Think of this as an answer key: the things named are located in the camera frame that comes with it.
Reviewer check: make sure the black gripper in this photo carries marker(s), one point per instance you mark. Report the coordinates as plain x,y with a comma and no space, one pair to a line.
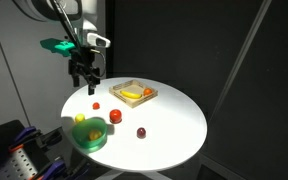
83,66

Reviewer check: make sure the dark yellow round fruit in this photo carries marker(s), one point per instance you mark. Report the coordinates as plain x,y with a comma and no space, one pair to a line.
95,134

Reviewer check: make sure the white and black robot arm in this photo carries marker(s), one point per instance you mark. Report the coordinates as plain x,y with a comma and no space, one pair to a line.
67,10

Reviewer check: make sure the green plastic bowl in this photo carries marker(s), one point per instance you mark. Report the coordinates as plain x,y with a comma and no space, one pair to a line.
84,133

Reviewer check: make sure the small red tomato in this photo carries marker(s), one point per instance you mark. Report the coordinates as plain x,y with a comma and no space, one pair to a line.
96,106

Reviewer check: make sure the pale yellow lemon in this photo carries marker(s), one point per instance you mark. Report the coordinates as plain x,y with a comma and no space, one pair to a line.
79,117

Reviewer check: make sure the large red tomato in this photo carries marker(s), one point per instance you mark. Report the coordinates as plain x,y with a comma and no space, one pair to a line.
115,115

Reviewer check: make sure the yellow banana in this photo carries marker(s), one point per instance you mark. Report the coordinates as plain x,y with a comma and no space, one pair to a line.
130,94

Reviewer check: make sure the wooden tray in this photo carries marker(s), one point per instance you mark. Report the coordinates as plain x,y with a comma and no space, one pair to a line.
133,92

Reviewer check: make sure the orange fruit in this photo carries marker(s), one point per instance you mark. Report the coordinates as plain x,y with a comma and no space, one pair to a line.
147,91

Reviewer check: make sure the dark red plum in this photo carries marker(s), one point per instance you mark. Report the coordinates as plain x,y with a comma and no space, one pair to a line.
141,132

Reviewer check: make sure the round white table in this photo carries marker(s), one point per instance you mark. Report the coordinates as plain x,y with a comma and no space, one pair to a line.
170,133

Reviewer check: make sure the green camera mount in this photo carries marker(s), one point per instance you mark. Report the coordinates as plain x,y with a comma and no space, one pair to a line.
57,46

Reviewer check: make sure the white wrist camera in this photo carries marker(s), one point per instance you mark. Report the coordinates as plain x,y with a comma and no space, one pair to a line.
98,40

